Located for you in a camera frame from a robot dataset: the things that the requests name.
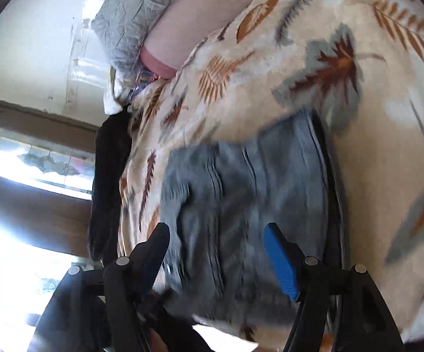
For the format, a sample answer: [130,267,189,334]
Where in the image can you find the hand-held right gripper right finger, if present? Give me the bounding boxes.
[263,222,405,352]

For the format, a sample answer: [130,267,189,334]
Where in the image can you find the colourful printed packet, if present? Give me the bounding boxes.
[133,70,161,98]

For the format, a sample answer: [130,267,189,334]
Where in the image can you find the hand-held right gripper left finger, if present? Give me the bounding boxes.
[28,222,171,352]

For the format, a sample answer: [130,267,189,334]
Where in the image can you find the leaf print blanket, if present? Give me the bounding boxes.
[114,0,424,352]

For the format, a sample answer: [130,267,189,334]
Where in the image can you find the white crumpled cloth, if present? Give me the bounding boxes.
[104,68,139,116]

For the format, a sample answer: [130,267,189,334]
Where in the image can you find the black garment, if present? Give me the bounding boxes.
[87,104,134,265]

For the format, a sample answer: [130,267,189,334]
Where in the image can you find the stained glass window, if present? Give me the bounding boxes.
[0,123,99,338]

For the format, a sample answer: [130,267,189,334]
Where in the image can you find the blue denim pants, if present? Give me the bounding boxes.
[158,108,344,338]

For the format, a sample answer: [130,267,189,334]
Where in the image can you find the grey quilted pillow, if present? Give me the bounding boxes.
[90,0,220,78]

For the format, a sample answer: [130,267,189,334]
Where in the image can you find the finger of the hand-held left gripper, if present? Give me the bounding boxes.
[140,293,216,352]

